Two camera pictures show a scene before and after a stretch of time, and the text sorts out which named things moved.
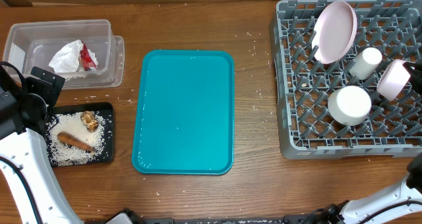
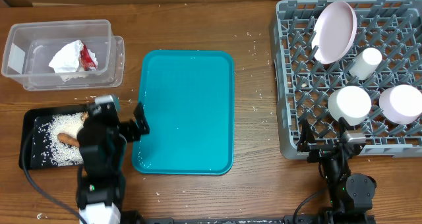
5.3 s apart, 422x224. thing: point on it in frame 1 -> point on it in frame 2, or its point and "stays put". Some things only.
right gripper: [416, 75] -> [319, 149]
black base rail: [128, 216] stays put
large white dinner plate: [334, 31] stays put
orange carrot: [66, 138] stays put
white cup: [365, 64] stays put
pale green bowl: [349, 105] stays put
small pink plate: [393, 80] -> [401, 104]
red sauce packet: [86, 58] stays put
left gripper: [49, 91] -> [133, 134]
